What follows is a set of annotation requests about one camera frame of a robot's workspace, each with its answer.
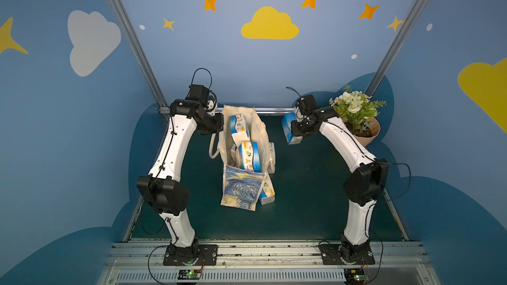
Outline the artificial white flower plant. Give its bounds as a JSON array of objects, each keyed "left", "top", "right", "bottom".
[{"left": 329, "top": 84, "right": 387, "bottom": 135}]

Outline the blue white tissue pack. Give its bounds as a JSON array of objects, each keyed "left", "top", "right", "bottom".
[{"left": 281, "top": 112, "right": 303, "bottom": 145}]

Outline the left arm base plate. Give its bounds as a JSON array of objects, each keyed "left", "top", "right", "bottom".
[{"left": 163, "top": 244, "right": 219, "bottom": 266}]

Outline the tissue pack beside bag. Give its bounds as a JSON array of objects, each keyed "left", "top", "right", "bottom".
[{"left": 267, "top": 142, "right": 276, "bottom": 174}]

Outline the left green circuit board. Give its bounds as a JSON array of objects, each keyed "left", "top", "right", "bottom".
[{"left": 178, "top": 270, "right": 202, "bottom": 281}]

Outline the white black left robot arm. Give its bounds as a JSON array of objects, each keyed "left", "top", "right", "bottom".
[{"left": 137, "top": 99, "right": 224, "bottom": 266}]

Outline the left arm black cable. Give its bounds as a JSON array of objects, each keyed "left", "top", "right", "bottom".
[{"left": 191, "top": 67, "right": 213, "bottom": 88}]

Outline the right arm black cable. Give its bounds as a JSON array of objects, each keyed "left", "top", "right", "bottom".
[{"left": 386, "top": 161, "right": 412, "bottom": 203}]

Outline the right green circuit board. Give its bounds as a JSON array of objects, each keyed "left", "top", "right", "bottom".
[{"left": 343, "top": 269, "right": 367, "bottom": 285}]

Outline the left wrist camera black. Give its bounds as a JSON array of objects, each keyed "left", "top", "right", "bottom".
[{"left": 186, "top": 84, "right": 210, "bottom": 106}]

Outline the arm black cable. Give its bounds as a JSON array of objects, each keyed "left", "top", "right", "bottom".
[
  {"left": 386, "top": 161, "right": 412, "bottom": 203},
  {"left": 191, "top": 67, "right": 213, "bottom": 88}
]

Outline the canvas bag starry night print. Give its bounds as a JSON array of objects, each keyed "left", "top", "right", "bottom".
[{"left": 209, "top": 106, "right": 275, "bottom": 211}]

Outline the aluminium rail frame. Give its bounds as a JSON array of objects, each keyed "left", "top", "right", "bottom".
[{"left": 98, "top": 240, "right": 440, "bottom": 284}]

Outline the purple snail tissue pack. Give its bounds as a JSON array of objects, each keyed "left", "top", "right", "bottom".
[{"left": 236, "top": 141, "right": 261, "bottom": 173}]

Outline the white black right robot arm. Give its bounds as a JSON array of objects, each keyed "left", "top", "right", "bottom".
[{"left": 290, "top": 100, "right": 389, "bottom": 265}]

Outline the green circuit board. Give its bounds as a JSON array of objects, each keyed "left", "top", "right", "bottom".
[
  {"left": 343, "top": 269, "right": 367, "bottom": 285},
  {"left": 178, "top": 270, "right": 202, "bottom": 281}
]

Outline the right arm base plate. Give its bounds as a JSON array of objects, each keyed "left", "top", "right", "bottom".
[{"left": 318, "top": 243, "right": 376, "bottom": 265}]

